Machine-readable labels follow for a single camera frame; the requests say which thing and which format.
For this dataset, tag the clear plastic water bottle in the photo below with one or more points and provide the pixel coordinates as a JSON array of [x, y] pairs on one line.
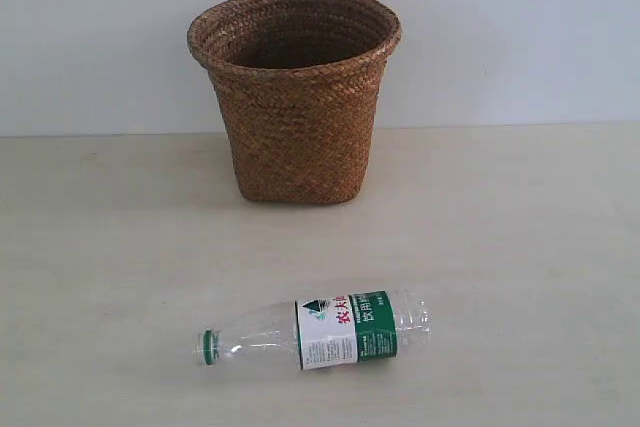
[[317, 333]]

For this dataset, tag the brown woven wicker basket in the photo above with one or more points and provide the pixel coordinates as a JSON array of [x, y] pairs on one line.
[[297, 83]]

